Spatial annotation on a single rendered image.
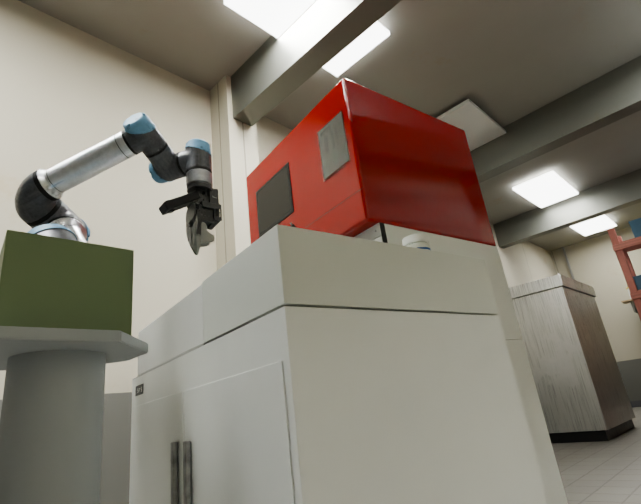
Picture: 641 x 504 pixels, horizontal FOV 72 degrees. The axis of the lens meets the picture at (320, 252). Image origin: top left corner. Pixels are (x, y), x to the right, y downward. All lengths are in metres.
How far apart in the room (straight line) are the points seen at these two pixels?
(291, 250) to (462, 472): 0.53
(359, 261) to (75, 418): 0.57
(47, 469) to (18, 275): 0.32
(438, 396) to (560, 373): 5.03
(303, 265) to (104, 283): 0.40
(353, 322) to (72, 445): 0.52
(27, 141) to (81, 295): 2.54
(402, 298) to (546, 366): 5.10
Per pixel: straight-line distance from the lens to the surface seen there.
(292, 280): 0.76
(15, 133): 3.42
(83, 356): 0.92
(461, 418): 0.98
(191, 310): 1.12
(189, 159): 1.38
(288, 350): 0.72
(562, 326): 5.92
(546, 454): 1.92
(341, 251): 0.85
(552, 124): 5.64
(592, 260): 11.46
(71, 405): 0.90
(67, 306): 0.92
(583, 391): 5.88
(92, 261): 0.96
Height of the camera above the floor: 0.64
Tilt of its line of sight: 20 degrees up
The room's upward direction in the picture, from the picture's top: 7 degrees counter-clockwise
